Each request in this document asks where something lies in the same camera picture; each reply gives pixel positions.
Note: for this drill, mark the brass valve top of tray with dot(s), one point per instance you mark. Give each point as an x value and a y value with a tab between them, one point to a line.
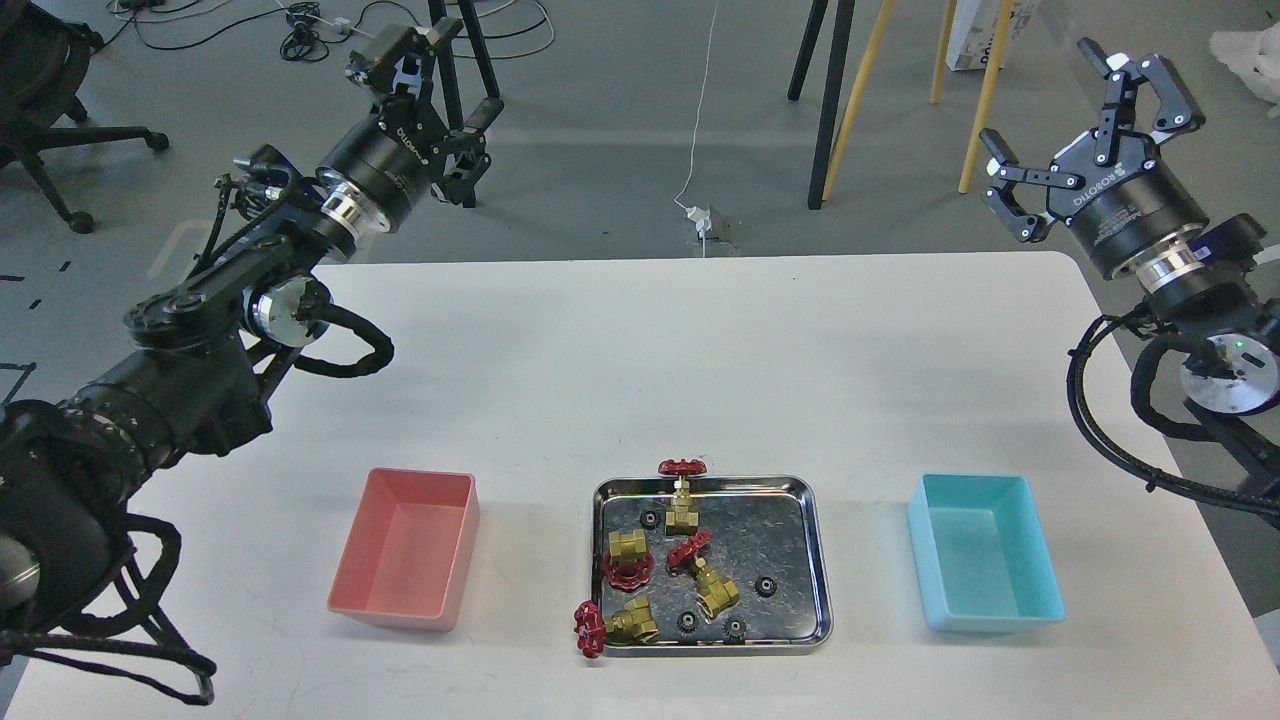
682	518

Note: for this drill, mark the yellow wooden leg middle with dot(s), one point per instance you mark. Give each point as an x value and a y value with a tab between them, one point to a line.
940	66

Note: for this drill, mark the white cardboard box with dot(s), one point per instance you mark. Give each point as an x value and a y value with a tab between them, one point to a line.
972	31

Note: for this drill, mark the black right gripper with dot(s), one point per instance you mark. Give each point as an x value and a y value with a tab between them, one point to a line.
1120	205

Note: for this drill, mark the brass valve red handle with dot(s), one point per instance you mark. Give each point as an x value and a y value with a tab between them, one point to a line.
627	561

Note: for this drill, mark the black stand leg centre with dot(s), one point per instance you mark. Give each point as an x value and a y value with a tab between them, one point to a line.
839	40

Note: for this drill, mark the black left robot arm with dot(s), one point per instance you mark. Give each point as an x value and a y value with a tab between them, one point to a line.
83	575

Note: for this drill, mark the black office chair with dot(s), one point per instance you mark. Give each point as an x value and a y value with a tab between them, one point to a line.
44	60

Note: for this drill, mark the yellow wooden leg right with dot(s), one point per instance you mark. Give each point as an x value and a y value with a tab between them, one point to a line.
997	51

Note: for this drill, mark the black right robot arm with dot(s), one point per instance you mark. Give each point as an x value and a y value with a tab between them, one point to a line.
1209	359

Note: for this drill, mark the black tripod left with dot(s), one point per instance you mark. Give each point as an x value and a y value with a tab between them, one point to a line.
445	62

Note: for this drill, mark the yellow wooden leg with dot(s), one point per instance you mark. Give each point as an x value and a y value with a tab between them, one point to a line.
997	51
857	91
940	66

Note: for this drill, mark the brass valve tray bottom left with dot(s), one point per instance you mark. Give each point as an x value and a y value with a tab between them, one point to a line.
633	624

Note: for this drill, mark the pink plastic box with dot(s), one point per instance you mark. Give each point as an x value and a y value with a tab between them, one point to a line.
408	551

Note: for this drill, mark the brass valve tray centre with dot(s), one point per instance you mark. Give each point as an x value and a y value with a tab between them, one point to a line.
715	592

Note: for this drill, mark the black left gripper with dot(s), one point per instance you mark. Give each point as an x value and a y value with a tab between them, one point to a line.
384	156

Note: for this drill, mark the shiny metal tray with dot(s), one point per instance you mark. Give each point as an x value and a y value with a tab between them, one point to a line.
759	526

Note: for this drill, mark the yellow wooden leg left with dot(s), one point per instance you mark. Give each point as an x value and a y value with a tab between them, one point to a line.
857	91

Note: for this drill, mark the brass valve tray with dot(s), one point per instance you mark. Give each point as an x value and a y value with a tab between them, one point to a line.
715	592
633	624

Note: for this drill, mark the blue plastic box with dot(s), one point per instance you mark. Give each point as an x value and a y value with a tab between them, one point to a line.
982	562

